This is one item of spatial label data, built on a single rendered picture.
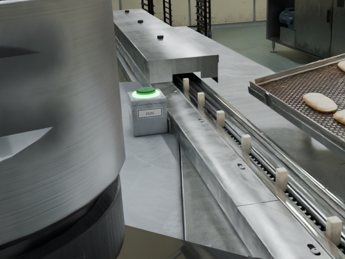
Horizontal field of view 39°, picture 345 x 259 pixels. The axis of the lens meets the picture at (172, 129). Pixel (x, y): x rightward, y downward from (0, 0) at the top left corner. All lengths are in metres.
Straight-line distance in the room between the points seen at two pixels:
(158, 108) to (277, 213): 0.43
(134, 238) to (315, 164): 0.70
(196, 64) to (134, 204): 0.58
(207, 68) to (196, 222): 0.63
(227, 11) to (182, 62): 6.97
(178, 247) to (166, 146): 0.74
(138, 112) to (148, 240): 0.80
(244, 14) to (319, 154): 7.43
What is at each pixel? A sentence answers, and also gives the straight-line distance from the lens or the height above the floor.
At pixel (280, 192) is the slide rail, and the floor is 0.85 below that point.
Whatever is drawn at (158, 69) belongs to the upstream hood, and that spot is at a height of 0.90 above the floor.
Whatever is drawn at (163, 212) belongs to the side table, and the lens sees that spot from 0.68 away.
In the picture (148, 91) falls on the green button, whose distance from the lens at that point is 0.96.
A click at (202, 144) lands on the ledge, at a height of 0.86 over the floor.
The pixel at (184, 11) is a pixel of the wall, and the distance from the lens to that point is 7.95.
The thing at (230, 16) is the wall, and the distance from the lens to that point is 8.18.
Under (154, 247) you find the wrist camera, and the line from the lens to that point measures 0.16.
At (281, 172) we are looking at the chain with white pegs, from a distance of 0.68.
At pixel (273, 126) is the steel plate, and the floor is 0.82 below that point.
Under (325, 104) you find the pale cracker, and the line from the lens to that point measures 0.86.
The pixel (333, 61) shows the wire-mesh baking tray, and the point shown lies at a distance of 1.11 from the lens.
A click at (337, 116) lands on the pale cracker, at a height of 0.90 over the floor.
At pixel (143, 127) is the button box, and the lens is 0.96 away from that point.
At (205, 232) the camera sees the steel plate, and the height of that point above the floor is 0.82.
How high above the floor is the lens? 1.16
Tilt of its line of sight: 20 degrees down
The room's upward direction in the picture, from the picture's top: 3 degrees counter-clockwise
